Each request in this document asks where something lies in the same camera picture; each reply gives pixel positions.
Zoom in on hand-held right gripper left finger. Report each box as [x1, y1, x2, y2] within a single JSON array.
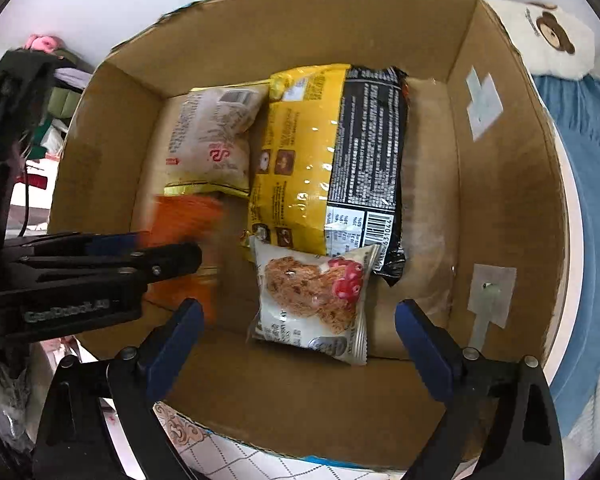
[[32, 298, 206, 480]]

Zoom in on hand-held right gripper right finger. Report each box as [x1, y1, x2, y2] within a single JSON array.
[[394, 298, 566, 480]]

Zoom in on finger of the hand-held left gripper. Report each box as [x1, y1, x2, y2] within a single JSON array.
[[20, 243, 203, 283], [2, 231, 151, 257]]

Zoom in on orange snack packet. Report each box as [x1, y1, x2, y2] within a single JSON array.
[[142, 195, 226, 331]]

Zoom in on brown cardboard box blue outside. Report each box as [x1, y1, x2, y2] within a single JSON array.
[[47, 0, 576, 473]]

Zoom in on white cookie snack packet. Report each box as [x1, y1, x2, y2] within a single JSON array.
[[247, 236, 382, 367]]

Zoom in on beige snack packet yellow edge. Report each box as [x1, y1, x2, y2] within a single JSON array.
[[162, 84, 271, 198]]

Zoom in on pile of mixed clothes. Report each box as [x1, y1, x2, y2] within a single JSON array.
[[15, 50, 93, 241]]

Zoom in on yellow and black noodle pack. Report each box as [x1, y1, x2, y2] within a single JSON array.
[[240, 63, 410, 287]]

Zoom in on pink plush toy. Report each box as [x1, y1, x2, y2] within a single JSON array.
[[24, 34, 61, 53]]

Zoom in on blue blanket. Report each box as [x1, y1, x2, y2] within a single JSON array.
[[530, 72, 600, 436]]

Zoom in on white bear print pillow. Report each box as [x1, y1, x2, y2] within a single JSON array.
[[485, 0, 597, 81]]

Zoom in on black cable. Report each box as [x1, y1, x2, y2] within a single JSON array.
[[17, 160, 33, 238]]

